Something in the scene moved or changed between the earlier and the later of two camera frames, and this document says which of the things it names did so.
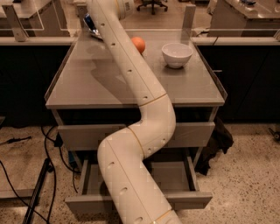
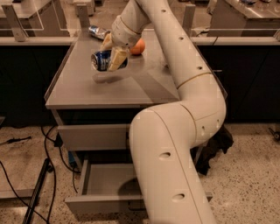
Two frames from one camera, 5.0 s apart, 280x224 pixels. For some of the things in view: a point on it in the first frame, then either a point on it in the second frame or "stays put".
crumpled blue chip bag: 95,31 stays put
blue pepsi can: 90,23 -> 100,60
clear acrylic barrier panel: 150,21 stays put
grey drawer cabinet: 91,102 stays put
